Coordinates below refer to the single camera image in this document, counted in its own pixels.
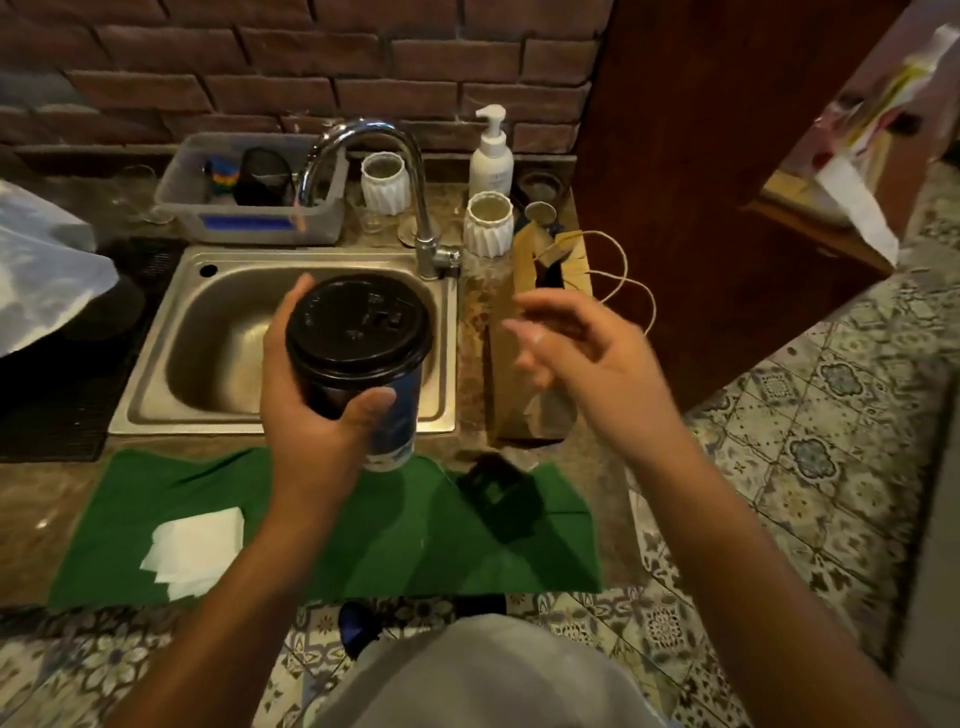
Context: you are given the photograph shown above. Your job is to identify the stack of white napkins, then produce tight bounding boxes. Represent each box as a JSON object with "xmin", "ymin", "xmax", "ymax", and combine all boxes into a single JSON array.
[{"xmin": 139, "ymin": 507, "xmax": 246, "ymax": 603}]

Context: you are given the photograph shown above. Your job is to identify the person's dark blue shoe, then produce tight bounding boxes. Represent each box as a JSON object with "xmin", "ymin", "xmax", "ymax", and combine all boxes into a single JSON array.
[{"xmin": 337, "ymin": 600, "xmax": 385, "ymax": 661}]

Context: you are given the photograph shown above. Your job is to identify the colourful sponge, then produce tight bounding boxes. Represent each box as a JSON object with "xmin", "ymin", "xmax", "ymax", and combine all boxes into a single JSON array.
[{"xmin": 204, "ymin": 156, "xmax": 241, "ymax": 202}]

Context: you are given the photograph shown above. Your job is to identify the clear wine glass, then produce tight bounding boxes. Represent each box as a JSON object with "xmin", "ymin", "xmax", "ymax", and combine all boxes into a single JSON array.
[{"xmin": 112, "ymin": 163, "xmax": 175, "ymax": 226}]

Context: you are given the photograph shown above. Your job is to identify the person's right forearm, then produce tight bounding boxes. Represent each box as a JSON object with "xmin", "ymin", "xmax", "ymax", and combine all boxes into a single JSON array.
[{"xmin": 622, "ymin": 420, "xmax": 927, "ymax": 728}]

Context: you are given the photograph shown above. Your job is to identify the person's left forearm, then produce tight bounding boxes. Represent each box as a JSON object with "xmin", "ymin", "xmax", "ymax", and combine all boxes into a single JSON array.
[{"xmin": 105, "ymin": 502, "xmax": 339, "ymax": 728}]

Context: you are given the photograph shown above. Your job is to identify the white pump bottle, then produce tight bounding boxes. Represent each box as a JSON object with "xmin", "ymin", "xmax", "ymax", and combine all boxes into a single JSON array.
[{"xmin": 468, "ymin": 105, "xmax": 516, "ymax": 202}]

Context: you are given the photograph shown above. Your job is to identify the person's white shirt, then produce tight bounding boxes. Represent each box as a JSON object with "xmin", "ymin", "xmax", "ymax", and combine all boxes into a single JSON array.
[{"xmin": 313, "ymin": 615, "xmax": 669, "ymax": 728}]

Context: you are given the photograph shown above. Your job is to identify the black plastic cup lid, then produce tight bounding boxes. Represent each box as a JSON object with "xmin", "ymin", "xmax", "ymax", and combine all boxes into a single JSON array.
[{"xmin": 285, "ymin": 273, "xmax": 435, "ymax": 378}]

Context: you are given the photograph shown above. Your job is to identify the chrome faucet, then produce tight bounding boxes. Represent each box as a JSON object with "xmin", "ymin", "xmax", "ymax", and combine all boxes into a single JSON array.
[{"xmin": 297, "ymin": 120, "xmax": 463, "ymax": 282}]

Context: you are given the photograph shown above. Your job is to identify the white paper receipt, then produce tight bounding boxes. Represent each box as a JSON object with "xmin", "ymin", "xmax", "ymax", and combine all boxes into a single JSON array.
[{"xmin": 813, "ymin": 22, "xmax": 960, "ymax": 268}]

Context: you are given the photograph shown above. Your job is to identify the black rubber drain mat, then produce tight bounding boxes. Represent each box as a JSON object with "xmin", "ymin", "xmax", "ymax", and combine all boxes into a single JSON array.
[{"xmin": 0, "ymin": 238, "xmax": 189, "ymax": 463}]

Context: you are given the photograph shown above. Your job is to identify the green cloth mat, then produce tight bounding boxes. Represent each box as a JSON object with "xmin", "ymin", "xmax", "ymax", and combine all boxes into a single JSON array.
[{"xmin": 48, "ymin": 447, "xmax": 604, "ymax": 610}]

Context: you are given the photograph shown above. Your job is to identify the wooden cabinet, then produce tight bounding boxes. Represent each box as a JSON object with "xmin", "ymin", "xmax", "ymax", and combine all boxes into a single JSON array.
[{"xmin": 571, "ymin": 0, "xmax": 912, "ymax": 414}]

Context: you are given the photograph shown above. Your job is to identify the white plastic bag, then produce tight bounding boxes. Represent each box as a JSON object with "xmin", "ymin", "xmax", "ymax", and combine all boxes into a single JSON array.
[{"xmin": 0, "ymin": 178, "xmax": 121, "ymax": 360}]

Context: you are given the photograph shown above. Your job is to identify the white ridged ceramic cup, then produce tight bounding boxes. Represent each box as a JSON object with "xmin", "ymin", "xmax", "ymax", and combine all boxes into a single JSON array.
[
  {"xmin": 360, "ymin": 151, "xmax": 413, "ymax": 217},
  {"xmin": 462, "ymin": 191, "xmax": 516, "ymax": 259}
]

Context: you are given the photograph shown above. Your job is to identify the brown paper bag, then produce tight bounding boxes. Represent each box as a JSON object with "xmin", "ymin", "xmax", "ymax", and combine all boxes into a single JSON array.
[{"xmin": 489, "ymin": 222, "xmax": 658, "ymax": 442}]

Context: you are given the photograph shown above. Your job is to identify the person's right hand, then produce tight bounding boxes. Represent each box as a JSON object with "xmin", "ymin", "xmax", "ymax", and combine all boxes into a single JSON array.
[{"xmin": 501, "ymin": 289, "xmax": 680, "ymax": 451}]

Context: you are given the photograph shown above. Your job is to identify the person's left hand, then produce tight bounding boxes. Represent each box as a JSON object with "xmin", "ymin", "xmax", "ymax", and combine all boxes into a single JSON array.
[{"xmin": 259, "ymin": 273, "xmax": 397, "ymax": 519}]

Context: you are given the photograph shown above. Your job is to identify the metal jigger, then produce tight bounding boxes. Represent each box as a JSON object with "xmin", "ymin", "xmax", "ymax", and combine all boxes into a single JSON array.
[{"xmin": 523, "ymin": 201, "xmax": 565, "ymax": 235}]

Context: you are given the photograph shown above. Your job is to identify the dark blue paper cup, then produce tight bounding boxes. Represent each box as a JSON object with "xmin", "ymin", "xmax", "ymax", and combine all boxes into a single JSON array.
[{"xmin": 297, "ymin": 360, "xmax": 426, "ymax": 474}]

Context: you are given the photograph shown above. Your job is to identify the small glass jar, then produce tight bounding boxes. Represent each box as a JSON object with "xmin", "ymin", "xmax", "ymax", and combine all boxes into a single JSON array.
[{"xmin": 517, "ymin": 169, "xmax": 564, "ymax": 205}]

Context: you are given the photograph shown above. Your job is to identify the grey plastic tub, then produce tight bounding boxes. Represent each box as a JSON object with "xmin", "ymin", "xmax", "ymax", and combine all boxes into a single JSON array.
[{"xmin": 154, "ymin": 132, "xmax": 349, "ymax": 247}]

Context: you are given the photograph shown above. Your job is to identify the black round strainer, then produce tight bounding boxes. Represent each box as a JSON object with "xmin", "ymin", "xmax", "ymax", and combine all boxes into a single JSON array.
[{"xmin": 234, "ymin": 147, "xmax": 295, "ymax": 208}]

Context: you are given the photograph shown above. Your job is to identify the stainless steel sink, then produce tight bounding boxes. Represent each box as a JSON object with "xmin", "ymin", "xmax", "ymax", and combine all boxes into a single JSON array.
[{"xmin": 109, "ymin": 244, "xmax": 459, "ymax": 438}]

